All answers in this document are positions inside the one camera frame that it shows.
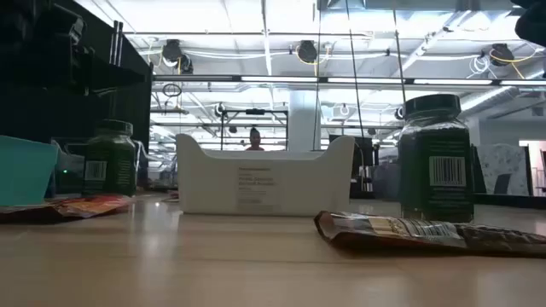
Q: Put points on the brown spice packet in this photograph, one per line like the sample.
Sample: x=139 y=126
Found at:
x=384 y=232

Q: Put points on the green lidded spice jar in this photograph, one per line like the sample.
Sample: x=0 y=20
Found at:
x=108 y=170
x=426 y=149

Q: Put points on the orange spice packet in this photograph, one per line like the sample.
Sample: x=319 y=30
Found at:
x=85 y=205

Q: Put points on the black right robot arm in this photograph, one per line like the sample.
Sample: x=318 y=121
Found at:
x=533 y=21

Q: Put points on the person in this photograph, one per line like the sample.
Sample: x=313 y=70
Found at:
x=254 y=138

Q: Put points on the white building column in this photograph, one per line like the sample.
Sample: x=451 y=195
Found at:
x=303 y=119

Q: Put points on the white plastic storage bin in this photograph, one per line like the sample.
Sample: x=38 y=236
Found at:
x=213 y=187

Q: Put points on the long ceiling light bar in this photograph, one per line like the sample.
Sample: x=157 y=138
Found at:
x=277 y=79

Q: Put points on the purple folded cloth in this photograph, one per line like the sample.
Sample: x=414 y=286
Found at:
x=172 y=197

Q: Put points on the black curtain partition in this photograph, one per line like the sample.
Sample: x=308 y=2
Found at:
x=136 y=111

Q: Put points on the black stand pole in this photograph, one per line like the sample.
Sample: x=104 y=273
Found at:
x=115 y=42

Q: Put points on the clear plastic bin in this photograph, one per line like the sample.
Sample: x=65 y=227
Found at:
x=72 y=162

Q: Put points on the patterned room divider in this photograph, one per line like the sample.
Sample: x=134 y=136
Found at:
x=503 y=162

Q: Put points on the teal plastic bin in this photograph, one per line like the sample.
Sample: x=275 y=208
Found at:
x=25 y=170

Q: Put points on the black metal table frame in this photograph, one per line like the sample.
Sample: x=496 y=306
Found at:
x=512 y=201

